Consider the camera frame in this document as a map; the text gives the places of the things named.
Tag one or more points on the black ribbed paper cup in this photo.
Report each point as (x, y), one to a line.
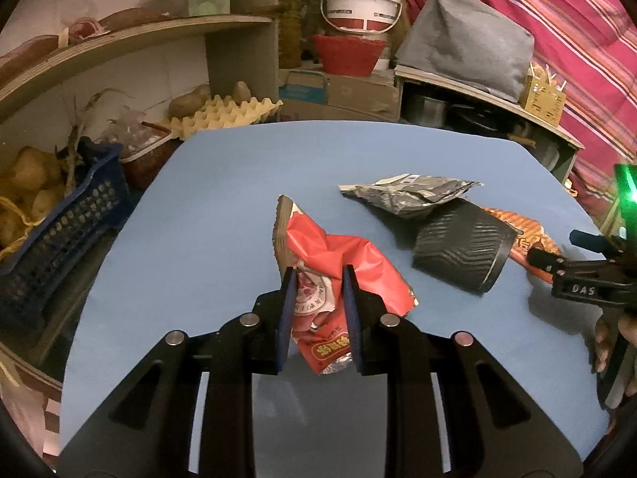
(463, 249)

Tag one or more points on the yellow egg carton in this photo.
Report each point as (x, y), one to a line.
(224, 114)

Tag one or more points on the silver black crumpled wrapper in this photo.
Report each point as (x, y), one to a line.
(408, 194)

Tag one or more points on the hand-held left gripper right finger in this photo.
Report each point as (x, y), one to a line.
(351, 308)

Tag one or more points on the brown cardboard box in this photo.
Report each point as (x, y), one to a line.
(358, 97)

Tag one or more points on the blue printed cardboard box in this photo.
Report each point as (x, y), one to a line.
(301, 89)

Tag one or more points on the blue table cover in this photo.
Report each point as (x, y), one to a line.
(224, 219)

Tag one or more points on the small steel pot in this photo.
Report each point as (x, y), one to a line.
(425, 109)

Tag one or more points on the wooden corner shelf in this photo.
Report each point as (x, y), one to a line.
(149, 40)

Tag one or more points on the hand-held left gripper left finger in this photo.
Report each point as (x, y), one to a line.
(287, 308)

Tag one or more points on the dried plant stalks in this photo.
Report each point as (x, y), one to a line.
(74, 149)

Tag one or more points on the orange snack wrapper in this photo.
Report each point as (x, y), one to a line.
(522, 229)

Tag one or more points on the large brown potato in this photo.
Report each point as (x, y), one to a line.
(189, 102)

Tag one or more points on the clear bag of garlic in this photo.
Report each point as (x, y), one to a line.
(132, 134)

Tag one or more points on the yellow oil jug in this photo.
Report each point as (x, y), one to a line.
(293, 25)

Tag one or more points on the grey cushion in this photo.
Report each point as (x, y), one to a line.
(463, 45)

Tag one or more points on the pile of potatoes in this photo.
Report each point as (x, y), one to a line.
(30, 174)

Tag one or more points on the white shelf unit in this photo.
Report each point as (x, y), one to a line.
(572, 140)

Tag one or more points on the brown plastic basket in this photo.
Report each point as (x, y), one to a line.
(144, 167)

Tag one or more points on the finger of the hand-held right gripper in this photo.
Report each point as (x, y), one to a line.
(592, 242)
(577, 279)

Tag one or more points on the red striped cloth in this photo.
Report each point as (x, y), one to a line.
(572, 35)

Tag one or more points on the red bowl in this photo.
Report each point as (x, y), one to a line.
(348, 55)

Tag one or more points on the red snack wrapper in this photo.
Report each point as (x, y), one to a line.
(328, 254)

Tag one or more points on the white plastic bucket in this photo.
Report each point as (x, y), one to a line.
(358, 5)

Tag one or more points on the bunch of chopsticks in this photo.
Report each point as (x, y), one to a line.
(547, 74)

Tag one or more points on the small brown potato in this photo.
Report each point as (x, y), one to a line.
(242, 92)

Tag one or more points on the blue plastic crate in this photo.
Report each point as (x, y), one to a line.
(64, 244)

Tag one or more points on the person's right hand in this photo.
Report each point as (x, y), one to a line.
(602, 343)

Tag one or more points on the sweet potato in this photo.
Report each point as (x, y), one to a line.
(30, 52)
(134, 19)

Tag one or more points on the black cooking pot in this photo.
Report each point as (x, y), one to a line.
(477, 119)

